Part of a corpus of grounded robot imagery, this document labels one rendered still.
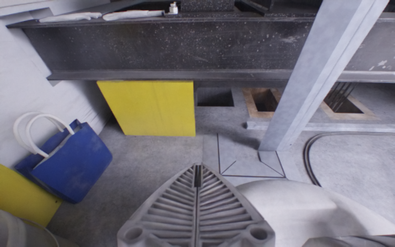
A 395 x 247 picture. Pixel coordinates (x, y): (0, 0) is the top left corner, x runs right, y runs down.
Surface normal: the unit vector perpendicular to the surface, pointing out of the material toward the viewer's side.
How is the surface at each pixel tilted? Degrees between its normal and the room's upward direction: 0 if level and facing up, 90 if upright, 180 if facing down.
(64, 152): 87
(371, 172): 0
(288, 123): 90
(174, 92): 90
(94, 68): 90
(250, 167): 7
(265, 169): 7
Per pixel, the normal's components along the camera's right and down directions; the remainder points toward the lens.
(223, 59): -0.05, 0.70
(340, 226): -0.92, 0.03
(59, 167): 0.95, 0.21
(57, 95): 1.00, 0.02
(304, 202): -0.03, -0.72
